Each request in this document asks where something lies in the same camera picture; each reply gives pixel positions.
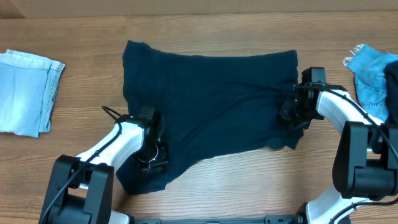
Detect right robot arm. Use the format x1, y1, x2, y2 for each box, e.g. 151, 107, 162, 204
277, 67, 397, 224

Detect dark garment on denim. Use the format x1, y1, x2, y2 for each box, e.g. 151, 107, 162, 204
384, 62, 398, 124

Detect crumpled blue denim garment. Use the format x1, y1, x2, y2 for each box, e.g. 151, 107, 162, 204
343, 44, 397, 121

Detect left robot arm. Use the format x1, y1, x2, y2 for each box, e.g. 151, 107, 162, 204
39, 106, 169, 224

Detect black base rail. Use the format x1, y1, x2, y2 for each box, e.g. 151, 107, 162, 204
130, 213, 308, 224

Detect dark navy t-shirt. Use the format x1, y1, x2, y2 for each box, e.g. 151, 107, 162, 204
116, 41, 303, 195

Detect folded light blue jeans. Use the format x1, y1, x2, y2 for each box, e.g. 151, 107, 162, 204
1, 50, 65, 138

